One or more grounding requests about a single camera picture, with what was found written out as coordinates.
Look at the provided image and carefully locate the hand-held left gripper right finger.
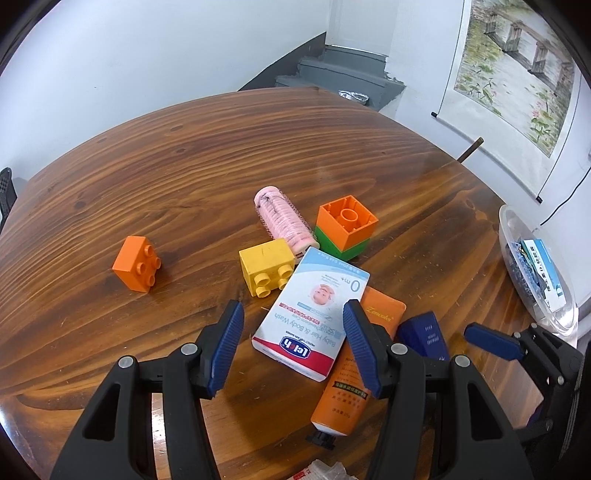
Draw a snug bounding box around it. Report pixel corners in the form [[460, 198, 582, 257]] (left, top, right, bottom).
[[342, 299, 529, 480]]

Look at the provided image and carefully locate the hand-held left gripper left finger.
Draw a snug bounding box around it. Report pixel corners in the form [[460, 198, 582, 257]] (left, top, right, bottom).
[[50, 300, 245, 480]]

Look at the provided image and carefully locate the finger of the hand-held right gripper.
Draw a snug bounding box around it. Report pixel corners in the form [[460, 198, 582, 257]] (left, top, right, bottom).
[[508, 406, 561, 446], [464, 322, 583, 393]]

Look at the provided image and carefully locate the orange cream tube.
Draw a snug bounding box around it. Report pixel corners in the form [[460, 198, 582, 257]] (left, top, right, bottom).
[[307, 286, 407, 449]]

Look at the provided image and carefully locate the blue tube with white cap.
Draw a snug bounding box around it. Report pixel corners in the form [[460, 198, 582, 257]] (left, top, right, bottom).
[[397, 311, 451, 363]]

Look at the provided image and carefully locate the white box with red label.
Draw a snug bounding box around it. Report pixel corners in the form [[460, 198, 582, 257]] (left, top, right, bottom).
[[252, 247, 371, 382]]

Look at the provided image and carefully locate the blue snack packet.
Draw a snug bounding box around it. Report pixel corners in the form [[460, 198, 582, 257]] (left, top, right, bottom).
[[505, 240, 550, 305]]

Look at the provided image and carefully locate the long white barcode box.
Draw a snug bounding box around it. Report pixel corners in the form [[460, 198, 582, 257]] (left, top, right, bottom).
[[522, 239, 568, 310]]

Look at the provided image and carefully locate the yellow toy brick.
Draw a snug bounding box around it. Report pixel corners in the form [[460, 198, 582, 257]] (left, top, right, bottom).
[[239, 239, 296, 298]]

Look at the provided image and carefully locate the clear plastic bowl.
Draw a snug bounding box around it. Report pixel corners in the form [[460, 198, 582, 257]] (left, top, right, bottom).
[[499, 204, 578, 335]]

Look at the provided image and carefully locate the hollow orange toy brick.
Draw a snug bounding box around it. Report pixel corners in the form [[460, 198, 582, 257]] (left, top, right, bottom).
[[316, 195, 379, 252]]

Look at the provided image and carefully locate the single orange toy brick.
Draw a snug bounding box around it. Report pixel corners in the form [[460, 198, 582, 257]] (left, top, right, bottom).
[[112, 236, 162, 293]]

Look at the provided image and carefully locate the bagged white bandage roll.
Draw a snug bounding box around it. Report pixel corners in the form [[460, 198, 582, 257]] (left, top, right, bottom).
[[295, 459, 348, 480]]

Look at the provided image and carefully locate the pink hair roller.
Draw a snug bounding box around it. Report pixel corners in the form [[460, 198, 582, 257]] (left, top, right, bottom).
[[253, 185, 319, 252]]

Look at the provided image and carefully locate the brown wooden stick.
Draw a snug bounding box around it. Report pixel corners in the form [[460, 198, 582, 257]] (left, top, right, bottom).
[[457, 137, 484, 163]]

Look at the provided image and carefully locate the black metal chair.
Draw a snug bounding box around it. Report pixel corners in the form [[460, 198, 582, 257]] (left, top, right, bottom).
[[0, 167, 18, 232]]

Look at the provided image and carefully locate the landscape scroll painting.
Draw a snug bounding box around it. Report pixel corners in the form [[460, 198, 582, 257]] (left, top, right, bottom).
[[431, 0, 583, 204]]

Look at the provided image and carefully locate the grey staircase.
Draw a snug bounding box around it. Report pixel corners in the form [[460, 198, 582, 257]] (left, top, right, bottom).
[[274, 45, 406, 114]]

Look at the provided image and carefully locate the black power cable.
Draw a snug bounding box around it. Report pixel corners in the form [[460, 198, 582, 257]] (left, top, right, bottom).
[[540, 164, 591, 227]]

